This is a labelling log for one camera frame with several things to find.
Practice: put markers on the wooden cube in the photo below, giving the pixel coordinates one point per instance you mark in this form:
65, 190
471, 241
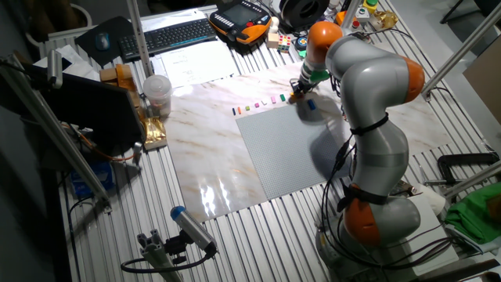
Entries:
272, 40

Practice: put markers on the black keyboard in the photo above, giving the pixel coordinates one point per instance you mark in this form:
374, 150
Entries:
168, 37

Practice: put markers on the orange plastic object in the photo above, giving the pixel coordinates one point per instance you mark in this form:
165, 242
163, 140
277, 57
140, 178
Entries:
340, 17

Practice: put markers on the aluminium frame post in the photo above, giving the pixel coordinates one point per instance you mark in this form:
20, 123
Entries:
139, 39
350, 15
462, 51

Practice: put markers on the gold foil packet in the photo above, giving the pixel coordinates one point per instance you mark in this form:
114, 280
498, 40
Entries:
154, 133

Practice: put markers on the short aluminium profile stand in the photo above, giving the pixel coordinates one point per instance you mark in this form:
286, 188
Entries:
156, 254

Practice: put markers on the Rubik's cube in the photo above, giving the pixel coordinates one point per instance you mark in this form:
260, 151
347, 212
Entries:
284, 44

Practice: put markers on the yellow box green button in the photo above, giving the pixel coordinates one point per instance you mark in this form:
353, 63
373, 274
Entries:
370, 6

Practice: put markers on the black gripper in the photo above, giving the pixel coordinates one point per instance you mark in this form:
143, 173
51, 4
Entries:
301, 85

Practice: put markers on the aluminium frame beam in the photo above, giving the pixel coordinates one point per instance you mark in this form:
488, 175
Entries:
58, 137
473, 178

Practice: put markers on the printed paper sheet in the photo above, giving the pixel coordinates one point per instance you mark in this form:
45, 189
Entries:
195, 64

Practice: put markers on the brown cardboard panel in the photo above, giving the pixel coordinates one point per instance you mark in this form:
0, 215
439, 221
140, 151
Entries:
487, 78

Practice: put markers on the crumpled white paper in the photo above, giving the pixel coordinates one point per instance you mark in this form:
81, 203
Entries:
78, 62

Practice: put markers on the green cloth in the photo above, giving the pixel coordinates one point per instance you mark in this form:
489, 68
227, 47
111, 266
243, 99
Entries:
473, 215

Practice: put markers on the marble pattern board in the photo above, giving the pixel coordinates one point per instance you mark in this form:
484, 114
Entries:
203, 156

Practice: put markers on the silver depth camera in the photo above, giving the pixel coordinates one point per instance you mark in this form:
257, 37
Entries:
55, 68

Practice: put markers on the black monitor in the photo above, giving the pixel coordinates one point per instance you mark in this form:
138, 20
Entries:
98, 109

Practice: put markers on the black clamp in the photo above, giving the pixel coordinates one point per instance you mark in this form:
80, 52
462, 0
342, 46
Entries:
444, 168

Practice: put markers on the brown cardboard box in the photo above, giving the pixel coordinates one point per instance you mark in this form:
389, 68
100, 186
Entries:
108, 74

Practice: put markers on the green Lego brick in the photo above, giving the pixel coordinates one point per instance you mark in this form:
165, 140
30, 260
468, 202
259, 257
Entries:
282, 97

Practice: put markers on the black filament spool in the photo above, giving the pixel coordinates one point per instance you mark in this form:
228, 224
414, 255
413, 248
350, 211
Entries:
301, 11

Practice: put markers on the grey box red button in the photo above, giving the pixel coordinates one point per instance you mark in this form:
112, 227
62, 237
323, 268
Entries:
355, 28

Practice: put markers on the translucent plastic cup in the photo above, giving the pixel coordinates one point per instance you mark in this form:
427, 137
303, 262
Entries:
157, 94

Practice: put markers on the black mouse pad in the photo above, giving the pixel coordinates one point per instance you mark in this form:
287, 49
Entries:
86, 51

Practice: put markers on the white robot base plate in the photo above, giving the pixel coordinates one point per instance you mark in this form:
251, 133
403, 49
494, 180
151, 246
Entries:
434, 243

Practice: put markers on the silver and orange robot arm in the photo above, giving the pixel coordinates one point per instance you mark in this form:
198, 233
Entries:
372, 78

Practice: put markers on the plain white paper sheet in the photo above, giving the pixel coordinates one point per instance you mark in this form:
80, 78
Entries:
172, 17

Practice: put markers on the dark computer mouse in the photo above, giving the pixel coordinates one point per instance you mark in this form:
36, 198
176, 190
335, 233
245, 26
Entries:
102, 41

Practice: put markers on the black and orange teach pendant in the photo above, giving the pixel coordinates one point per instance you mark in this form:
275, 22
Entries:
238, 19

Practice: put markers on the blue long Lego brick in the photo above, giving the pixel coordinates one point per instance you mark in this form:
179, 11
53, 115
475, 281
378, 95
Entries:
311, 104

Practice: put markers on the grey Lego baseplate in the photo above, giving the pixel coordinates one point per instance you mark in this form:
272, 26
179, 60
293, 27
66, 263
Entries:
282, 156

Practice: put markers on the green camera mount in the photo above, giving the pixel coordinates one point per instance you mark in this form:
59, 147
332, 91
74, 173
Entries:
321, 76

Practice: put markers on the crumpled gold wrapper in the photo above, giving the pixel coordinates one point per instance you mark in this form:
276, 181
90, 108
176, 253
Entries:
383, 19

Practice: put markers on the black and blue round puck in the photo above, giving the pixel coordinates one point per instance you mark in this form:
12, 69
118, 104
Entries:
300, 43

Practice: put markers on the silver camera blue cap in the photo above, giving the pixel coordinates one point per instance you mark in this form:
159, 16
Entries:
192, 229

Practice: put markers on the blue box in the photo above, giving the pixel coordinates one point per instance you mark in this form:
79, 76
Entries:
92, 180

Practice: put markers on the white box green button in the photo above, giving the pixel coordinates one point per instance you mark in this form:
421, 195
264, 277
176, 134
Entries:
362, 13

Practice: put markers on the white rag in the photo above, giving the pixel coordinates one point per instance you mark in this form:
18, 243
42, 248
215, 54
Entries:
432, 199

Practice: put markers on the white round figure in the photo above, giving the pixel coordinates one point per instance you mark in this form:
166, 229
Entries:
275, 24

